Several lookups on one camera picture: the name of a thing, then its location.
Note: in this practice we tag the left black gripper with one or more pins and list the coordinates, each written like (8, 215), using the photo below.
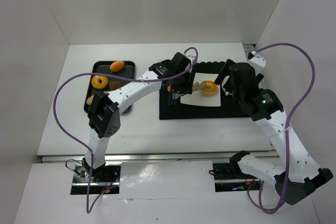
(181, 86)

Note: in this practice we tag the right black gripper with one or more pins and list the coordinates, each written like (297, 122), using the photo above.
(227, 74)

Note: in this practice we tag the glazed bagel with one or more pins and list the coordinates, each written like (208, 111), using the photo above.
(209, 89)
(99, 82)

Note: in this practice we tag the metal tongs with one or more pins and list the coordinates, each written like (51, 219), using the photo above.
(198, 86)

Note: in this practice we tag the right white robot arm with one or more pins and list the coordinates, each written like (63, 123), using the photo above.
(300, 175)

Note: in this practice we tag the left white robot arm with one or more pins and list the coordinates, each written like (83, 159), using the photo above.
(106, 108)

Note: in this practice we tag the oval light bread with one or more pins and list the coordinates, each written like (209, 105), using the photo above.
(90, 99)

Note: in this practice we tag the white square plate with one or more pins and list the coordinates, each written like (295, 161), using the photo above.
(197, 98)

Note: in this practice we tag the orange round bun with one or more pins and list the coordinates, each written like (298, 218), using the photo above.
(117, 66)

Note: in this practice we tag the brown chocolate croissant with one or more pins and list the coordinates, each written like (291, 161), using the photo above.
(114, 85)

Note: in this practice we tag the black tray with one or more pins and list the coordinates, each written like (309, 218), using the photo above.
(104, 67)

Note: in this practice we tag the gold knife green handle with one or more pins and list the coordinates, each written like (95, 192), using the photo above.
(169, 96)

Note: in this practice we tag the aluminium rail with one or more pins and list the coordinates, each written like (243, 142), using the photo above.
(146, 157)

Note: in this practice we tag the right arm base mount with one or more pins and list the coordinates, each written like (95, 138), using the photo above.
(225, 180)

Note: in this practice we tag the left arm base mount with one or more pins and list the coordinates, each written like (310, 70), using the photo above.
(108, 180)

